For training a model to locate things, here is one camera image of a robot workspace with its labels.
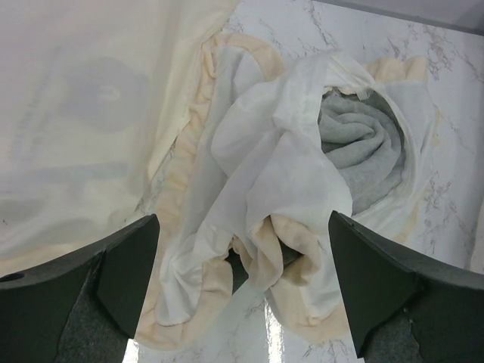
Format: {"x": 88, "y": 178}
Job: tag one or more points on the white ruffled pillowcase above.
{"x": 269, "y": 153}

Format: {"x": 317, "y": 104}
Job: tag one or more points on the cream yellow pillow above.
{"x": 93, "y": 93}

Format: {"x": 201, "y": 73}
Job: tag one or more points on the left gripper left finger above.
{"x": 83, "y": 306}

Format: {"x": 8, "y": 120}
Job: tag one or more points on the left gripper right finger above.
{"x": 404, "y": 306}

